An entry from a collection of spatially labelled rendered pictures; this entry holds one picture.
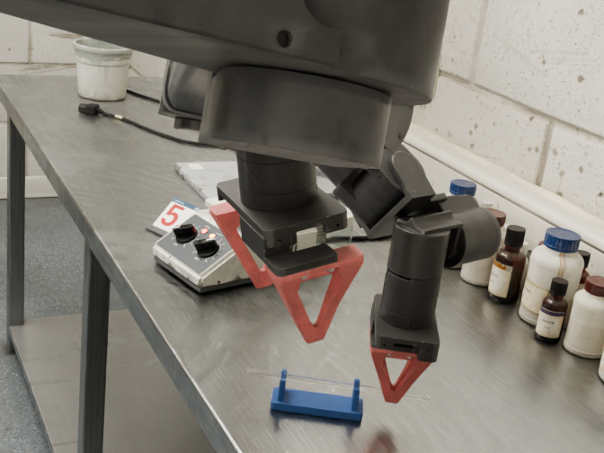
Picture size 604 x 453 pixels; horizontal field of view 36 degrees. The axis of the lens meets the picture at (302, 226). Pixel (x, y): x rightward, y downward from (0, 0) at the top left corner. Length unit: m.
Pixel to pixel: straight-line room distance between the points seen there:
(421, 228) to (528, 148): 0.68
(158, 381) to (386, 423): 1.39
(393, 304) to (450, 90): 0.87
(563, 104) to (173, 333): 0.73
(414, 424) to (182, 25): 0.88
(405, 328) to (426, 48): 0.76
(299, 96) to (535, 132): 1.38
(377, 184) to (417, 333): 0.16
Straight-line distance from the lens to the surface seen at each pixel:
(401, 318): 0.95
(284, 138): 0.19
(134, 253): 1.37
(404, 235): 0.92
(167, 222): 1.46
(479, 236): 0.97
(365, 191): 0.95
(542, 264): 1.29
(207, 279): 1.24
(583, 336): 1.25
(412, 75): 0.20
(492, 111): 1.65
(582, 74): 1.49
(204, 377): 1.06
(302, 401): 1.02
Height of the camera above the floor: 1.28
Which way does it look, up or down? 20 degrees down
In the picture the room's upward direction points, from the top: 7 degrees clockwise
